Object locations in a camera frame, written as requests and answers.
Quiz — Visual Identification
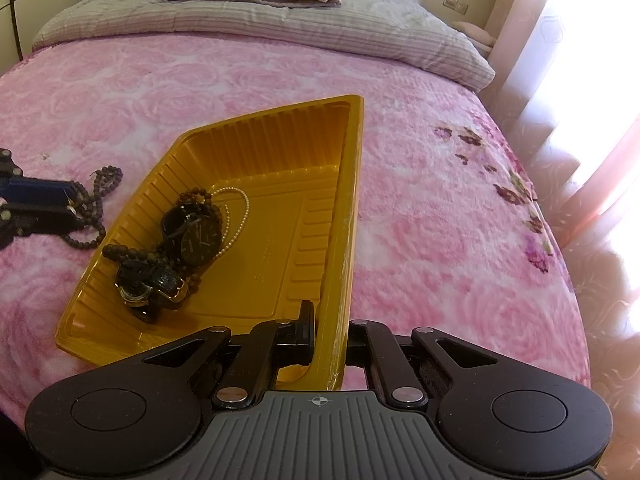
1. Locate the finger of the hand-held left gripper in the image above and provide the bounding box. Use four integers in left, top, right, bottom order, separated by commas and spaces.
0, 148, 79, 207
0, 204, 77, 252

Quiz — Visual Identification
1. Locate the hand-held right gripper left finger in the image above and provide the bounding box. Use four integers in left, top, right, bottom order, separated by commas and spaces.
120, 300, 318, 409

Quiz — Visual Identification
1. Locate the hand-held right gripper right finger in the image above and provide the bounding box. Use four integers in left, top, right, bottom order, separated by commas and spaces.
349, 319, 501, 407

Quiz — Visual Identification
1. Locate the dark brown bead necklace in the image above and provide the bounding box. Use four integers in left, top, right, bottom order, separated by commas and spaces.
62, 166, 124, 251

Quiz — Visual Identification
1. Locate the dark bead bracelet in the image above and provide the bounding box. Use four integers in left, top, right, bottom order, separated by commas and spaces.
102, 244, 203, 297

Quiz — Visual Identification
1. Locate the yellow plastic tray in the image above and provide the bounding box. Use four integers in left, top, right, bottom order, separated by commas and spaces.
54, 94, 366, 393

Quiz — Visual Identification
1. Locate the white pearl necklace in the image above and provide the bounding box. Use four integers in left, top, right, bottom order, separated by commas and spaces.
212, 186, 251, 257

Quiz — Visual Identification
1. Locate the black wristwatch with metal buckle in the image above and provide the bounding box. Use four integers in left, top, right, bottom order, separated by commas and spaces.
116, 259, 187, 322

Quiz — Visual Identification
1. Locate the black round-face wristwatch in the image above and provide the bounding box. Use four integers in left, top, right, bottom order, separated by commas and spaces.
161, 204, 224, 267

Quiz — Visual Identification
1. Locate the reddish brown bead necklace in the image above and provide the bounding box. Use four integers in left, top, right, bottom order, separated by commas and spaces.
179, 187, 222, 217

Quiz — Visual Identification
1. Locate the pink rose-pattern blanket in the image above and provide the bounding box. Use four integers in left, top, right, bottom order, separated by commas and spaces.
0, 35, 593, 423

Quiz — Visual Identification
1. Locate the cream wardrobe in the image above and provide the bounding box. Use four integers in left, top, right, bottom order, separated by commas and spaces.
0, 0, 103, 77

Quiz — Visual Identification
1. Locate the pink patterned curtain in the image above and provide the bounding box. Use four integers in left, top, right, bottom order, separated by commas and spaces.
480, 0, 640, 480

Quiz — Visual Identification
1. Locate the striped grey quilt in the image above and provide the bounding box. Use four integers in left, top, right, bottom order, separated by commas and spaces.
32, 0, 496, 92

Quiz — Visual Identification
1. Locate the pink plush cushion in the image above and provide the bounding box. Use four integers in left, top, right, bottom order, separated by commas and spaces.
452, 21, 496, 49

